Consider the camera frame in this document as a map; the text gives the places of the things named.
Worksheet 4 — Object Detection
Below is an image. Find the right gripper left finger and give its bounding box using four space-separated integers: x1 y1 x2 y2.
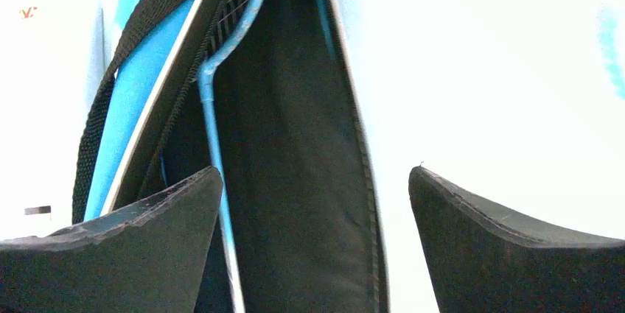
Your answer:
1 167 222 312

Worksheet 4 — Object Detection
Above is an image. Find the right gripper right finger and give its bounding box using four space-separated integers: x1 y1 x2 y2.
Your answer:
409 166 624 312

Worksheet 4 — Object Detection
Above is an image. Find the blue racket cover bag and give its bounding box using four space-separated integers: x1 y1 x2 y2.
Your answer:
72 0 388 312

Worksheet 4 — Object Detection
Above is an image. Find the white shuttlecock tube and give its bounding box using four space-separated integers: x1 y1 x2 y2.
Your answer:
1 0 105 108

